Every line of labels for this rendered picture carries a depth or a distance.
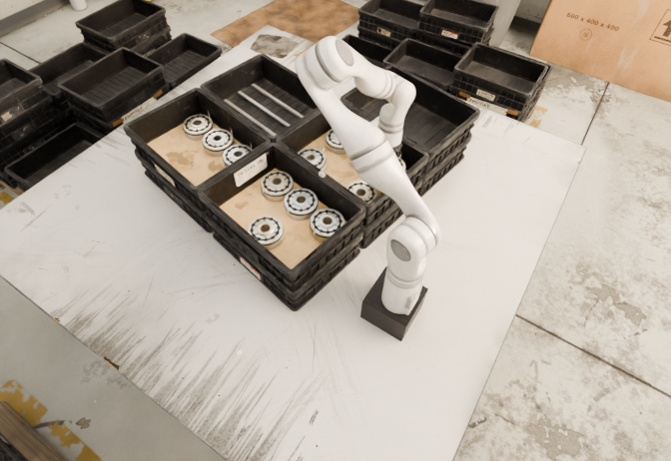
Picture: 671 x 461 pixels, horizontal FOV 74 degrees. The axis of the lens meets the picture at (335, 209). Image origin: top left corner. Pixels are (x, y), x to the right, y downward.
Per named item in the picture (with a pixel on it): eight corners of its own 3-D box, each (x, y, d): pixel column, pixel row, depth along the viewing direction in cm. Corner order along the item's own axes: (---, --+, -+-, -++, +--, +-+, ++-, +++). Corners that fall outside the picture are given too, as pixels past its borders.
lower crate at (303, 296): (362, 253, 144) (365, 231, 134) (295, 316, 130) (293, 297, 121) (279, 188, 160) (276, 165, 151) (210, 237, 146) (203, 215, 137)
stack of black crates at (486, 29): (482, 74, 300) (504, 7, 264) (462, 101, 282) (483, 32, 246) (425, 54, 314) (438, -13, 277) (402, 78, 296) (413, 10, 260)
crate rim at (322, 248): (196, 197, 130) (194, 192, 128) (274, 146, 144) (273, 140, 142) (291, 281, 114) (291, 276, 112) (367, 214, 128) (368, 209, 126)
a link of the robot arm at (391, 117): (412, 128, 127) (389, 114, 131) (422, 82, 115) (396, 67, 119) (396, 140, 124) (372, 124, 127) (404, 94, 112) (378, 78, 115)
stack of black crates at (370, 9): (425, 56, 312) (435, 8, 285) (405, 78, 296) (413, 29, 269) (375, 38, 325) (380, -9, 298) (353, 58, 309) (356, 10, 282)
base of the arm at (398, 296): (420, 294, 124) (431, 260, 111) (404, 320, 119) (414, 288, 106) (391, 277, 127) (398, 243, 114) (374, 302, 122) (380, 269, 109)
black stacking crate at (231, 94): (335, 124, 166) (336, 99, 157) (276, 166, 152) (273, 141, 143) (265, 79, 182) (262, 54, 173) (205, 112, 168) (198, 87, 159)
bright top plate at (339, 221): (303, 224, 131) (303, 222, 131) (326, 204, 136) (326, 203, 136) (328, 242, 127) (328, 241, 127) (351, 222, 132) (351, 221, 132)
